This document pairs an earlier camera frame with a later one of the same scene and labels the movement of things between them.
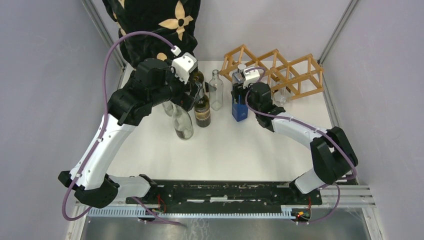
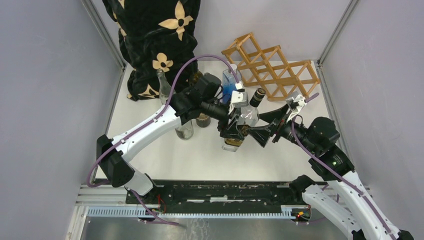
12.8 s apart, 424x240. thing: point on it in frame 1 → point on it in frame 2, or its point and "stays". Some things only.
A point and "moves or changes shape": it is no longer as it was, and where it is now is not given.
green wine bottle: (198, 76) stays
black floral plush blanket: (175, 20) stays
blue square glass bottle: (239, 112) moves or changes shape
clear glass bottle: (282, 93) → (248, 116)
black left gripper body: (178, 95) → (223, 124)
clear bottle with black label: (183, 123) stays
